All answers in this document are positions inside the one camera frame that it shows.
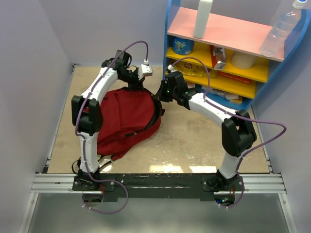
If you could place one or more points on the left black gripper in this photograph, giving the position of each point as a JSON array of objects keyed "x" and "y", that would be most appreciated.
[{"x": 137, "y": 85}]

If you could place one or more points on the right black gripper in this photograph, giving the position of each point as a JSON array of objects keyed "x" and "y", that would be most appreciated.
[{"x": 160, "y": 95}]

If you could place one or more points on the red backpack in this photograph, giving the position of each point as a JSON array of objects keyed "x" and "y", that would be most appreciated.
[{"x": 123, "y": 119}]

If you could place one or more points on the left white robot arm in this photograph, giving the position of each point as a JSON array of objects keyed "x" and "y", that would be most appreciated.
[{"x": 97, "y": 97}]

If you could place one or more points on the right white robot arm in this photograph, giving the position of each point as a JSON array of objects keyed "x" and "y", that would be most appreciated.
[{"x": 237, "y": 131}]

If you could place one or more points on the pink tissue pack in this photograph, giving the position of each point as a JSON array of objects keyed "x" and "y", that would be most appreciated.
[{"x": 190, "y": 85}]

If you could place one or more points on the yellow snack bag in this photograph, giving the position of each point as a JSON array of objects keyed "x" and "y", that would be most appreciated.
[{"x": 189, "y": 69}]

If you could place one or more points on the blue round tin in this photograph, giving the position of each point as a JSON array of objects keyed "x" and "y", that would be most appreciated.
[{"x": 182, "y": 46}]

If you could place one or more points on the red snack box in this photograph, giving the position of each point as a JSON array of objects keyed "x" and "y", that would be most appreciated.
[{"x": 218, "y": 57}]

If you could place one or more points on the red flat box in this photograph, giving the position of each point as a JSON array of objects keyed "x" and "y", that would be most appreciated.
[{"x": 234, "y": 77}]

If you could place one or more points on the blue wooden shelf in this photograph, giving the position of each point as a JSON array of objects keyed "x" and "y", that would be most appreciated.
[{"x": 233, "y": 35}]

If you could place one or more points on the white wrapped packs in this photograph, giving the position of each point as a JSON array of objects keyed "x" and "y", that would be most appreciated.
[{"x": 225, "y": 98}]

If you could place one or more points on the white paper roll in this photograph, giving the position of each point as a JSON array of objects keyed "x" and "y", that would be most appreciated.
[{"x": 242, "y": 60}]

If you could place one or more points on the white bottle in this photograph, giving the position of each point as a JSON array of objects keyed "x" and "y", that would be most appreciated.
[{"x": 202, "y": 16}]

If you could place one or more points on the clear plastic water bottle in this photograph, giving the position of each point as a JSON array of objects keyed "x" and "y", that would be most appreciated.
[{"x": 282, "y": 28}]

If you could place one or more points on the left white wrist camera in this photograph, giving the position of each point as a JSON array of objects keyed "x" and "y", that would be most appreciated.
[{"x": 144, "y": 71}]

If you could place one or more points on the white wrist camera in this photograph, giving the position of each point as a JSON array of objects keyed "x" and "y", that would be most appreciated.
[
  {"x": 144, "y": 71},
  {"x": 170, "y": 69}
]

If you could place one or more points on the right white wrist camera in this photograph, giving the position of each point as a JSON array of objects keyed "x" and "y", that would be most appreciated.
[{"x": 170, "y": 69}]

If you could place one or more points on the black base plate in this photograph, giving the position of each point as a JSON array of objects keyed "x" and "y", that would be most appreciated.
[{"x": 202, "y": 186}]

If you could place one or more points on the aluminium rail frame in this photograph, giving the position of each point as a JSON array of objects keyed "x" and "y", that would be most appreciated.
[{"x": 186, "y": 145}]

